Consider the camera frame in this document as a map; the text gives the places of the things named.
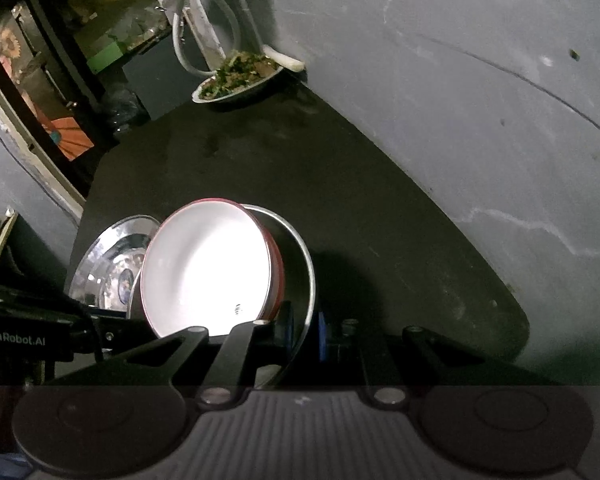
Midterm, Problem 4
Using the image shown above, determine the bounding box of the stainless steel plate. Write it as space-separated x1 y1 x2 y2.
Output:
69 215 161 320

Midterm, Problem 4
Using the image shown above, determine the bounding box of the clear plastic bag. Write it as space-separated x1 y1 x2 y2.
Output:
104 89 150 133

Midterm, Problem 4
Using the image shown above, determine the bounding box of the white scalloped plate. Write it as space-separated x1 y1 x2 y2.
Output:
191 62 285 106

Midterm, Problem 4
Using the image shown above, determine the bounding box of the green box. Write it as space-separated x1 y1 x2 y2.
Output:
86 41 127 74

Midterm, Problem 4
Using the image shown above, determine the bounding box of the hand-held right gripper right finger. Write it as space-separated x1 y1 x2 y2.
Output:
318 311 556 407

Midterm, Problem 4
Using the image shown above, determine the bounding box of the white stained board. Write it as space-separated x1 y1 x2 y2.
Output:
186 0 227 72

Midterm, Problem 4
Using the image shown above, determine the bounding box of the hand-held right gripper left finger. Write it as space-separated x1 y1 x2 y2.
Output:
45 301 297 407

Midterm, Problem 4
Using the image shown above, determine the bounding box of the white leek stalk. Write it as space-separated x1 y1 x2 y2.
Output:
262 45 307 72

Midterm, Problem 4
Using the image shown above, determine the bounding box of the colourful wall poster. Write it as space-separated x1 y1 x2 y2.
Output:
0 22 48 116

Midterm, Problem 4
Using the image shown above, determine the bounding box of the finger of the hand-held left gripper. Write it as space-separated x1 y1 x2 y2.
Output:
87 310 148 358

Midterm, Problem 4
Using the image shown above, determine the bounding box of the white bowl red exterior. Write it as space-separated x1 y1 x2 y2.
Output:
240 202 285 318
140 199 275 339

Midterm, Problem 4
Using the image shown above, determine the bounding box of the stainless steel bowl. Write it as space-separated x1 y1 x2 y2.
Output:
127 203 317 391

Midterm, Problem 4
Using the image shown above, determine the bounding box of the stir-fried greens and meat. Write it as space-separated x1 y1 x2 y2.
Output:
200 50 281 100

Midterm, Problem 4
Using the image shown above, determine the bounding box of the orange painted panel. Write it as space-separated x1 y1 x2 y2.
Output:
49 116 96 162

